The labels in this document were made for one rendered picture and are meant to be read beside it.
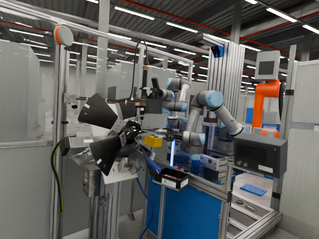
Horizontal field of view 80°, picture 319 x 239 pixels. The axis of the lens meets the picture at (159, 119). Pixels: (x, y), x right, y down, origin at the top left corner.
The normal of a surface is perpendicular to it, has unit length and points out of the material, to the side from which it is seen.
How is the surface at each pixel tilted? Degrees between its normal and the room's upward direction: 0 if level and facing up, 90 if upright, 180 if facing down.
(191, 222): 90
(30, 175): 90
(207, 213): 90
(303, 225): 90
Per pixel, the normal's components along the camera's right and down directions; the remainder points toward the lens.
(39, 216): 0.64, 0.11
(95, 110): 0.32, -0.07
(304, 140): -0.77, 0.00
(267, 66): -0.58, 0.02
